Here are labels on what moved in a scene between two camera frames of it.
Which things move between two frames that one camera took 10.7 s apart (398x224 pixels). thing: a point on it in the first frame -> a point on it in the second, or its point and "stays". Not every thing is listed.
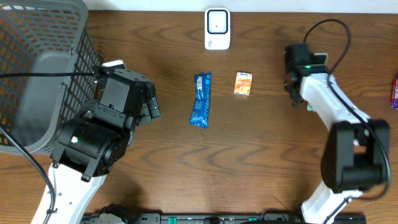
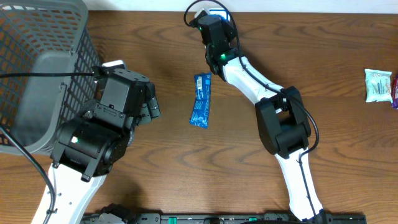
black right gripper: [297, 96] -> [230, 31]
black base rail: [223, 218] stays
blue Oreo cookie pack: [201, 107] stays
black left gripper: [148, 101] stays
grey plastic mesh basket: [44, 37] stays
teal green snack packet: [311, 108] -> [378, 86]
